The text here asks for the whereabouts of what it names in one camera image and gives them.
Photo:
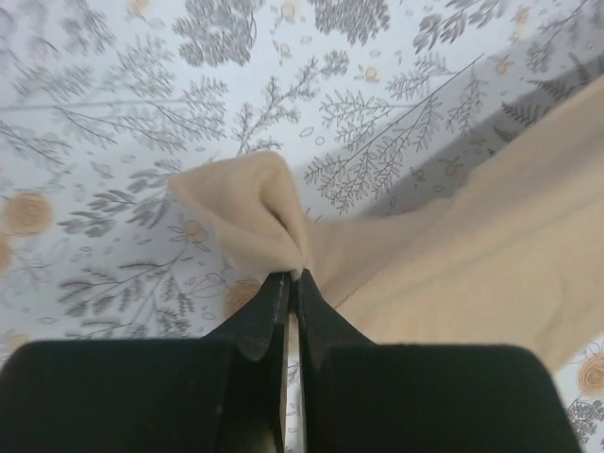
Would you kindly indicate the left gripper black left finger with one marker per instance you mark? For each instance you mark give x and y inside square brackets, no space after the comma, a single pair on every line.
[223,392]

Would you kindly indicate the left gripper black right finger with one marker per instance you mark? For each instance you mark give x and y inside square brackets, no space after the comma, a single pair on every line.
[359,396]

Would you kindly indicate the beige t shirt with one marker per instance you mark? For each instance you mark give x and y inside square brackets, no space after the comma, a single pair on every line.
[514,256]

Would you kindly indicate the floral patterned table mat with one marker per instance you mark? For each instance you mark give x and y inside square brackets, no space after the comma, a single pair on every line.
[377,107]

